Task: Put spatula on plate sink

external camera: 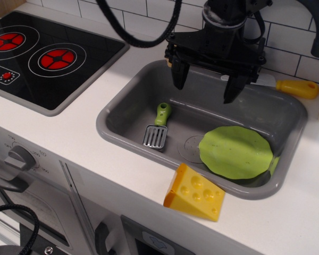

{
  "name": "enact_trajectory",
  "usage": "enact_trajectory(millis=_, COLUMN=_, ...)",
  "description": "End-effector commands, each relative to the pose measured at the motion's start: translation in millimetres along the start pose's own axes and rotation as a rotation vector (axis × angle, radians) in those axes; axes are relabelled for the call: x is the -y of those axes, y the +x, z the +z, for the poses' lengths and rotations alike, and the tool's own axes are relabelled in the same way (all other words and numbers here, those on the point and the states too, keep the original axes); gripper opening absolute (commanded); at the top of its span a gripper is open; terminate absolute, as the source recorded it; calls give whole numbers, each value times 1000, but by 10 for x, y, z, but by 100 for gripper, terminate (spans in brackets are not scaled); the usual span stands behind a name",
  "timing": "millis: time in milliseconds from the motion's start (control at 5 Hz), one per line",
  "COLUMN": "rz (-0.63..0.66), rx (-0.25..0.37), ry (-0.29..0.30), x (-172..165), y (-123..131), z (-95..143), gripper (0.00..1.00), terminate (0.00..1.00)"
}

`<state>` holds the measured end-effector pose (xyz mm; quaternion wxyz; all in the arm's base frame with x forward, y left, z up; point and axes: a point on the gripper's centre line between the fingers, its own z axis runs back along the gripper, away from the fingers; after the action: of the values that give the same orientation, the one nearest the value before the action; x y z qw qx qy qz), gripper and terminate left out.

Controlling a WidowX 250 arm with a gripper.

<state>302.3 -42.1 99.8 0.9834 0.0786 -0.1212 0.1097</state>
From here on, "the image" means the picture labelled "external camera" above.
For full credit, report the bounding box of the black braided cable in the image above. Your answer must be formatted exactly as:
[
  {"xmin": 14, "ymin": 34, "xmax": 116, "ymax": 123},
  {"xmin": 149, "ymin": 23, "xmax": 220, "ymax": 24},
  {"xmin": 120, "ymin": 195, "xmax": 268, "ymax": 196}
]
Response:
[{"xmin": 95, "ymin": 0, "xmax": 183, "ymax": 49}]

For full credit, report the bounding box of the green plate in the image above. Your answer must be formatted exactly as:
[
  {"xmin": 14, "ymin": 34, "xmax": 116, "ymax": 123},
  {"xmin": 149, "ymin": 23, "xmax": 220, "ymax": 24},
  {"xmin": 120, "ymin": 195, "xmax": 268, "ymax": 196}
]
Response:
[{"xmin": 198, "ymin": 126, "xmax": 273, "ymax": 180}]

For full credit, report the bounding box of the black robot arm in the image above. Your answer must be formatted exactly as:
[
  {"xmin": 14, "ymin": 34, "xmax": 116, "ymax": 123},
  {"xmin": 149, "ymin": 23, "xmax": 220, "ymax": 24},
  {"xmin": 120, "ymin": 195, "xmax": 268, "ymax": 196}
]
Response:
[{"xmin": 165, "ymin": 1, "xmax": 268, "ymax": 104}]

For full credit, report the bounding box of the dark grey dishwasher handle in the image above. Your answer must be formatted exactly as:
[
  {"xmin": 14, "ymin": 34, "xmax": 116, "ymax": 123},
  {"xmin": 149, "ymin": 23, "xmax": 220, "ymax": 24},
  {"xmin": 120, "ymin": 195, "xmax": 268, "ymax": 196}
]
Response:
[{"xmin": 94, "ymin": 222, "xmax": 116, "ymax": 255}]

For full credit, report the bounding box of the yellow cheese wedge toy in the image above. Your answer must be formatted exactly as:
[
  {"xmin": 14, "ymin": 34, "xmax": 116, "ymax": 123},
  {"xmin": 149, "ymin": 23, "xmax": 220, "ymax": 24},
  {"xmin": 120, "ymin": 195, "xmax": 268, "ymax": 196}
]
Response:
[{"xmin": 163, "ymin": 163, "xmax": 225, "ymax": 222}]

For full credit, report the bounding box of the yellow handled toy knife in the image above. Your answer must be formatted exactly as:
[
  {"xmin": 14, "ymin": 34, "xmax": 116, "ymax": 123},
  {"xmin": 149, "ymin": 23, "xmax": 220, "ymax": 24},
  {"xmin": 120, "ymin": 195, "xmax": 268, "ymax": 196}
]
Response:
[{"xmin": 221, "ymin": 73, "xmax": 319, "ymax": 99}]

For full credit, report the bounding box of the green handled grey spatula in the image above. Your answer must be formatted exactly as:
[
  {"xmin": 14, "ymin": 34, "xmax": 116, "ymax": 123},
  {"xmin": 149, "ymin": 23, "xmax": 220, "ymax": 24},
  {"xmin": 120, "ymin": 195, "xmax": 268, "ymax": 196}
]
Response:
[{"xmin": 142, "ymin": 103, "xmax": 172, "ymax": 150}]

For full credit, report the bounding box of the grey sink basin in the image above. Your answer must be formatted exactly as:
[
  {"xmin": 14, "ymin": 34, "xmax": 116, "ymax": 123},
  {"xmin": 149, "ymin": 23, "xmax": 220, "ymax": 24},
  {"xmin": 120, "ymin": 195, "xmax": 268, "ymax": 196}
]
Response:
[{"xmin": 96, "ymin": 60, "xmax": 307, "ymax": 200}]

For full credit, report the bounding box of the black toy stove top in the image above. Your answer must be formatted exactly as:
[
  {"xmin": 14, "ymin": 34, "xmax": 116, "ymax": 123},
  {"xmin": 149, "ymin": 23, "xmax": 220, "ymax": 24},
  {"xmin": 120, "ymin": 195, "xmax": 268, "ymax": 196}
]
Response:
[{"xmin": 0, "ymin": 11, "xmax": 129, "ymax": 116}]

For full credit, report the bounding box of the black cable lower left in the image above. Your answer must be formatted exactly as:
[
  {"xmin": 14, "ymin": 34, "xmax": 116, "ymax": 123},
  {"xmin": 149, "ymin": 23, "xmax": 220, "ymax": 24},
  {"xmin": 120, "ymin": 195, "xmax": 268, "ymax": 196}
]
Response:
[{"xmin": 0, "ymin": 204, "xmax": 40, "ymax": 255}]

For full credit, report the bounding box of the grey oven door handle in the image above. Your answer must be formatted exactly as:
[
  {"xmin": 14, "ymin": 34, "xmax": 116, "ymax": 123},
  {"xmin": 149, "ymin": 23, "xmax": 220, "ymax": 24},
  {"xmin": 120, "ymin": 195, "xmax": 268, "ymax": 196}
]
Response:
[{"xmin": 0, "ymin": 163, "xmax": 33, "ymax": 193}]

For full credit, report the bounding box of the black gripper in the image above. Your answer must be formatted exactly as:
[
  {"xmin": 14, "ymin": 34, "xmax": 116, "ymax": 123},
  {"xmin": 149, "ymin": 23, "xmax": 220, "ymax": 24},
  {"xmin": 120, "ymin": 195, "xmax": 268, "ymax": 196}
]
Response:
[{"xmin": 165, "ymin": 17, "xmax": 266, "ymax": 104}]

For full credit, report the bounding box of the grey oven knob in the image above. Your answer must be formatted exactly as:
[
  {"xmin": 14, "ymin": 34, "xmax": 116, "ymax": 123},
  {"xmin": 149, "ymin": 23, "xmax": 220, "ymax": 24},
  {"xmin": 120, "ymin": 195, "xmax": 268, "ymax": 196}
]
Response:
[{"xmin": 4, "ymin": 146, "xmax": 36, "ymax": 171}]

